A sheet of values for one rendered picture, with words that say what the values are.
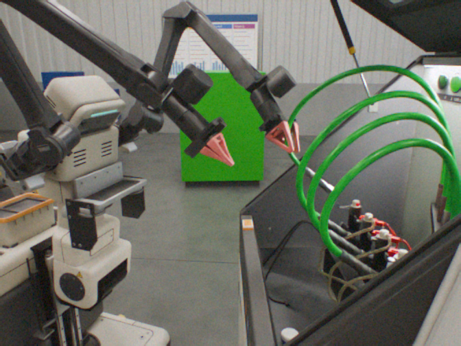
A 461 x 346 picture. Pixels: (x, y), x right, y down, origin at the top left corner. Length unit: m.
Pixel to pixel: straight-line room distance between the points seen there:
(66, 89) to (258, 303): 0.76
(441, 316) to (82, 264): 1.03
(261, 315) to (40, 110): 0.68
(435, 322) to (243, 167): 3.76
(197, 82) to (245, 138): 3.42
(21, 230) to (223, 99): 2.98
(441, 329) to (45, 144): 0.87
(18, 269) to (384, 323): 1.19
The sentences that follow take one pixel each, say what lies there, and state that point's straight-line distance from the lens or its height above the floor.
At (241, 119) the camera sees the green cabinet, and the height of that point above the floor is 0.80.
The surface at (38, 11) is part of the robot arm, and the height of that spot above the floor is 1.53.
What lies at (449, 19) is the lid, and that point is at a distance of 1.02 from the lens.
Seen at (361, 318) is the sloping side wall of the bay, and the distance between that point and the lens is 0.63.
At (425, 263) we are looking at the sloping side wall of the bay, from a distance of 0.61.
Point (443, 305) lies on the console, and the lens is 0.63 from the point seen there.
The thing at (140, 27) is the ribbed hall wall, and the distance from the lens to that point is 7.75.
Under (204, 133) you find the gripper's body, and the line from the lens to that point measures 0.81.
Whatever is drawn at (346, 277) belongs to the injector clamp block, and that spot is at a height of 0.98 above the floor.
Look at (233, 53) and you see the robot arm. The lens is 1.14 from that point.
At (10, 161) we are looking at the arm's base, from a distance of 1.09.
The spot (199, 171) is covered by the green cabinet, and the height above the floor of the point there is 0.20.
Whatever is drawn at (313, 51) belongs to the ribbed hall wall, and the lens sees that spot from 7.40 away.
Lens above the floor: 1.44
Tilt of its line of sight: 17 degrees down
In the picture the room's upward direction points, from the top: straight up
